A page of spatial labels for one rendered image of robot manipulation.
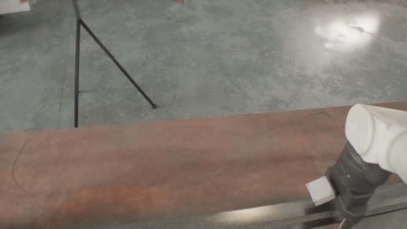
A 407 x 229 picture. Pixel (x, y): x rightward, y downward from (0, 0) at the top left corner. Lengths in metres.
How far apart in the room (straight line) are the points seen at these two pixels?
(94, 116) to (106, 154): 1.32
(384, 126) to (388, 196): 0.35
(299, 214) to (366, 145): 0.26
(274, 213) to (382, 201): 0.25
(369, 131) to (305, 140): 0.40
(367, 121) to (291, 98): 1.80
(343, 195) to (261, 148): 0.25
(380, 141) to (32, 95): 2.26
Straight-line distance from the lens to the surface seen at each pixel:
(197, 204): 0.68
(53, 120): 2.16
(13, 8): 3.27
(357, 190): 0.61
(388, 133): 0.46
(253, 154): 0.78
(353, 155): 0.56
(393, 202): 0.80
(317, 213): 0.69
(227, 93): 2.20
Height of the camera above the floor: 1.39
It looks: 44 degrees down
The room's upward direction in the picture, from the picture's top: 3 degrees clockwise
